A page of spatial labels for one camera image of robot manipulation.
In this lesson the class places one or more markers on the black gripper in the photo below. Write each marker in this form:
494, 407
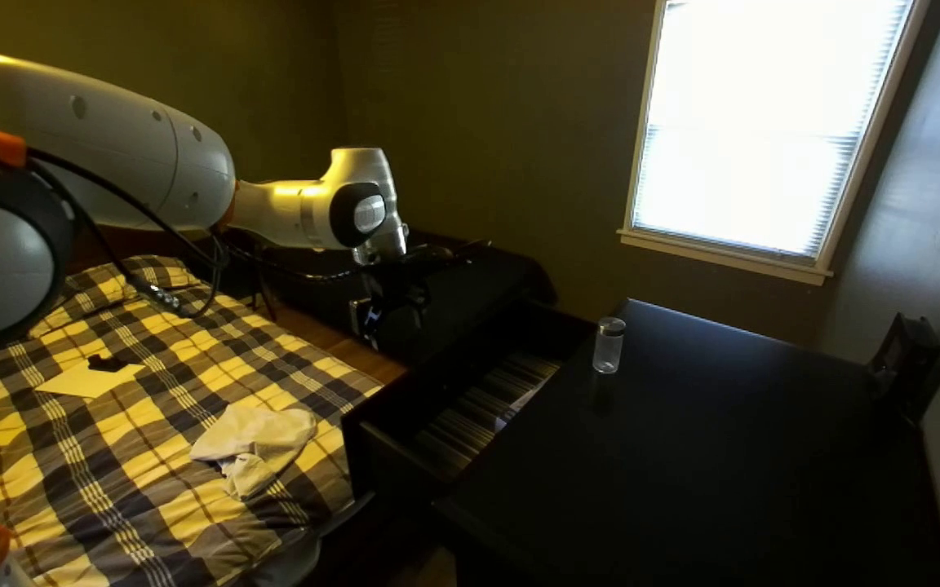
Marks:
389, 309

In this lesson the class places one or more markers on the bed with black blanket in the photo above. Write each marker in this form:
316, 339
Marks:
480, 281

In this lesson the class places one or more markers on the white crumpled cloth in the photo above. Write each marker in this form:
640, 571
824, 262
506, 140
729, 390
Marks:
258, 442

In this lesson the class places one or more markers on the plaid bedspread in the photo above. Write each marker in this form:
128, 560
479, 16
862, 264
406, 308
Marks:
113, 478

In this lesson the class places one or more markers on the bright white-framed window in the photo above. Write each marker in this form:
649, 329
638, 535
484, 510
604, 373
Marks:
764, 117

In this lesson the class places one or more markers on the small black object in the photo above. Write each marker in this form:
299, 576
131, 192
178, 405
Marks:
108, 358

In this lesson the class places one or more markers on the black dresser drawer with books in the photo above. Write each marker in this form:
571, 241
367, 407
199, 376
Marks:
384, 456

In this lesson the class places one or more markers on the clear drinking glass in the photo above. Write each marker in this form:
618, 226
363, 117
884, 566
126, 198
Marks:
609, 345

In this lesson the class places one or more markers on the black dresser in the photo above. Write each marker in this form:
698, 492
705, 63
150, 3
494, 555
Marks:
710, 467

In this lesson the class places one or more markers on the black upright device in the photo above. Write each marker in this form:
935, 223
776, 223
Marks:
913, 364

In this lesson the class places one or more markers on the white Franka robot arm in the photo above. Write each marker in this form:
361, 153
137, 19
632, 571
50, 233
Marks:
113, 132

